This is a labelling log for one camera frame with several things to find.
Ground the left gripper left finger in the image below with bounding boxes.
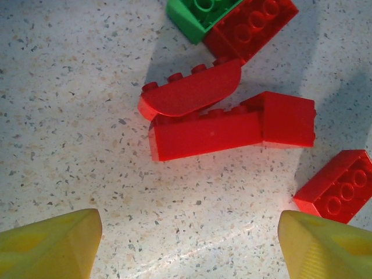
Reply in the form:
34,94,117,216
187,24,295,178
0,208,103,279

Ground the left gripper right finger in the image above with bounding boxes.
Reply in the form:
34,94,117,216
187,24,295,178
277,210,372,279

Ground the red lego brick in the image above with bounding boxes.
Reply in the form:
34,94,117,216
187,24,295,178
202,0,300,64
137,57,244,120
240,91,317,149
147,111,264,163
292,149,372,225

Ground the green lego brick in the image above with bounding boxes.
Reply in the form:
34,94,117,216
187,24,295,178
164,0,245,45

